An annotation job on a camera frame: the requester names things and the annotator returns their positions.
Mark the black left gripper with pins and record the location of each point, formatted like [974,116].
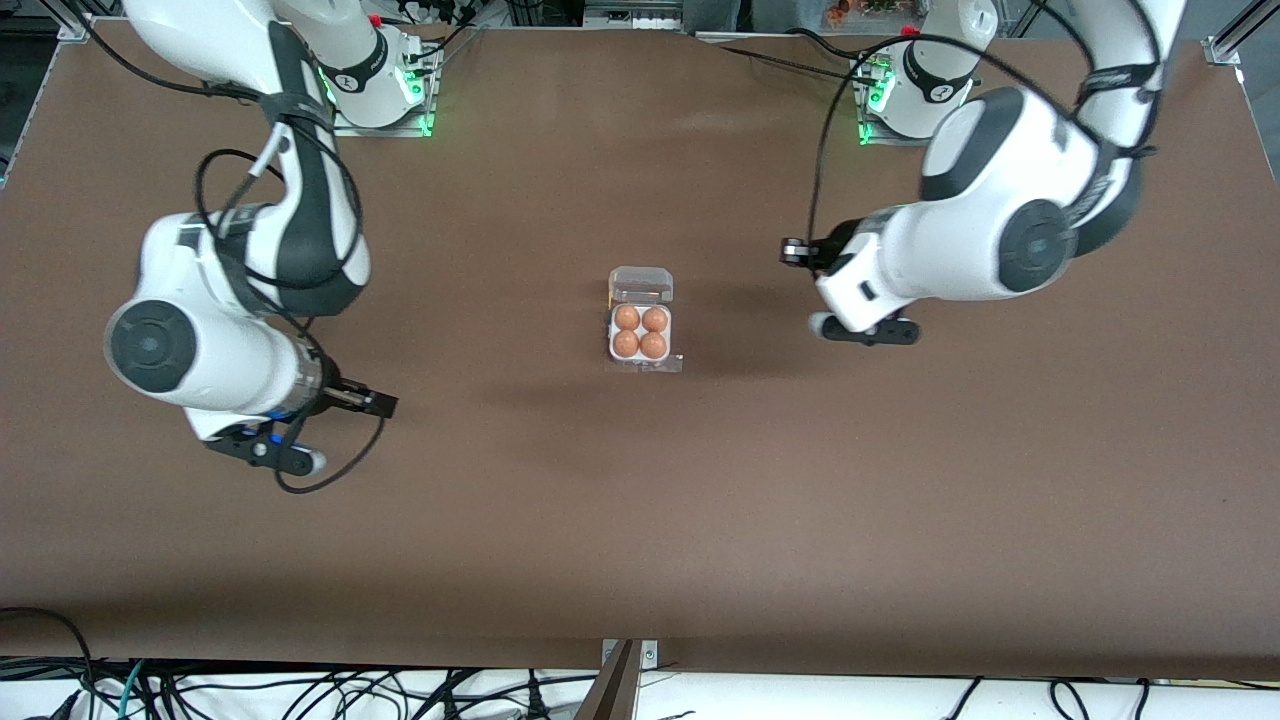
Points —
[822,251]

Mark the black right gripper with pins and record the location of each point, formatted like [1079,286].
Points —
[340,396]

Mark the clear plastic egg box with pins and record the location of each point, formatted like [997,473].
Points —
[640,285]

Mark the brown egg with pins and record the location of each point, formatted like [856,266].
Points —
[655,319]
[627,318]
[654,345]
[626,343]

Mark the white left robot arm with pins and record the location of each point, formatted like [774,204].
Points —
[1000,180]

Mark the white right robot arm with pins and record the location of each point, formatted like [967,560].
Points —
[230,350]

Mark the clear tape strip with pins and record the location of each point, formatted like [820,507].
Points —
[673,367]

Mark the grey power strip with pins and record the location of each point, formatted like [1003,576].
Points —
[635,14]

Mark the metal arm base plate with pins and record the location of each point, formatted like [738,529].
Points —
[420,120]
[870,120]

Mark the small metal bracket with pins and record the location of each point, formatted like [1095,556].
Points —
[650,655]

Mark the aluminium frame post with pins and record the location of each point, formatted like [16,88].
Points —
[1232,40]
[72,22]

